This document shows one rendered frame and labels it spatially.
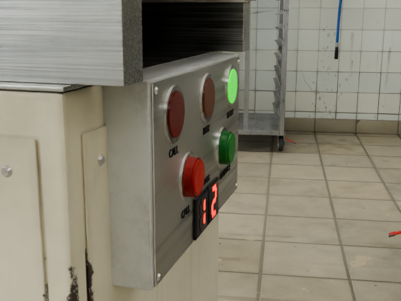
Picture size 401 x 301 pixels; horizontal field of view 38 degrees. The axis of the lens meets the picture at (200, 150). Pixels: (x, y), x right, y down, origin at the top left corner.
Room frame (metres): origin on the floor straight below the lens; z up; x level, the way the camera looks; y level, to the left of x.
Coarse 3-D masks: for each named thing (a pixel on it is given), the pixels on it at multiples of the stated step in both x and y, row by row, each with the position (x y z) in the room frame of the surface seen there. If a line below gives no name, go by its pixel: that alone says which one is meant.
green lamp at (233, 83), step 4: (232, 72) 0.54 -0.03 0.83; (232, 76) 0.54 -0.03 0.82; (236, 76) 0.55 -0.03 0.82; (232, 80) 0.54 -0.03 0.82; (236, 80) 0.55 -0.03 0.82; (232, 84) 0.54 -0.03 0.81; (236, 84) 0.55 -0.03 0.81; (232, 88) 0.54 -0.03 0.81; (236, 88) 0.55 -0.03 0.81; (232, 92) 0.54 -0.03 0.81; (236, 92) 0.55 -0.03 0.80; (232, 96) 0.54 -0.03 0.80; (232, 100) 0.54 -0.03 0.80
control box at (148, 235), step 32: (192, 64) 0.46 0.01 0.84; (224, 64) 0.52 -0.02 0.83; (128, 96) 0.36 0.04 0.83; (160, 96) 0.37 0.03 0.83; (192, 96) 0.43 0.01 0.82; (224, 96) 0.52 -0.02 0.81; (128, 128) 0.36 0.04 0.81; (160, 128) 0.37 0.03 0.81; (192, 128) 0.43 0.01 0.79; (224, 128) 0.52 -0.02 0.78; (128, 160) 0.36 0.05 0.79; (160, 160) 0.37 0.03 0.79; (128, 192) 0.36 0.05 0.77; (160, 192) 0.37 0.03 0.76; (224, 192) 0.53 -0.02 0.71; (128, 224) 0.36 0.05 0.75; (160, 224) 0.36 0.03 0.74; (192, 224) 0.43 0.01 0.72; (128, 256) 0.36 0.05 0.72; (160, 256) 0.36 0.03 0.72
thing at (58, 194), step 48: (0, 96) 0.33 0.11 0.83; (48, 96) 0.32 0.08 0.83; (96, 96) 0.35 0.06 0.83; (0, 144) 0.33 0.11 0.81; (48, 144) 0.32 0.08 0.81; (96, 144) 0.35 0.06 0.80; (0, 192) 0.33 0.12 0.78; (48, 192) 0.32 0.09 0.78; (96, 192) 0.34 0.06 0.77; (0, 240) 0.33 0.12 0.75; (48, 240) 0.32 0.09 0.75; (96, 240) 0.34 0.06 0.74; (0, 288) 0.33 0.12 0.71; (48, 288) 0.32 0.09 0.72; (96, 288) 0.34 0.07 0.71; (192, 288) 0.53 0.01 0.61
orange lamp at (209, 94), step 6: (210, 78) 0.47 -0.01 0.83; (210, 84) 0.47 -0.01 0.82; (204, 90) 0.45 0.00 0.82; (210, 90) 0.47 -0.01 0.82; (204, 96) 0.45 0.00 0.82; (210, 96) 0.47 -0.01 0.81; (204, 102) 0.45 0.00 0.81; (210, 102) 0.47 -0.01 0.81; (204, 108) 0.45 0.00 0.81; (210, 108) 0.47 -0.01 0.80; (210, 114) 0.47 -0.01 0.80
